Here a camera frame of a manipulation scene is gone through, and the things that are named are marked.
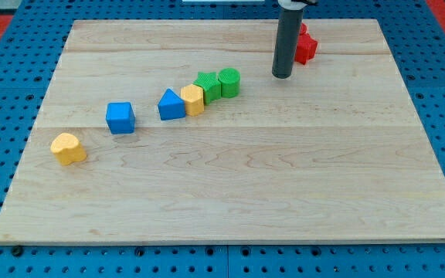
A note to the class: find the yellow heart block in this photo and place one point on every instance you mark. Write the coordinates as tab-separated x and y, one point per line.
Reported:
67	149

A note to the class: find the yellow hexagon block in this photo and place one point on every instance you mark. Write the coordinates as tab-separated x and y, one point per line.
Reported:
192	96

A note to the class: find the light wooden board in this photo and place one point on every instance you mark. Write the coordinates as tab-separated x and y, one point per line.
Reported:
336	154

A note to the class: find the blue cube block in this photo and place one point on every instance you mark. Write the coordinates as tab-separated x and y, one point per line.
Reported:
120	118

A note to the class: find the green star block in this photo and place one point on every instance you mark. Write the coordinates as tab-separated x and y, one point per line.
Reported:
209	82

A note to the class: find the red star block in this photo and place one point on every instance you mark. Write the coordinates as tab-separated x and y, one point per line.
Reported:
306	49

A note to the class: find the blue triangle block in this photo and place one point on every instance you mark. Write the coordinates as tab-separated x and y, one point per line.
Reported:
171	106

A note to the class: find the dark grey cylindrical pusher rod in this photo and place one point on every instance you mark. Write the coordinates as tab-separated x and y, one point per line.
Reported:
288	28

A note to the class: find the green cylinder block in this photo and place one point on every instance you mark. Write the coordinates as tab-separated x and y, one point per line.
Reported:
230	82

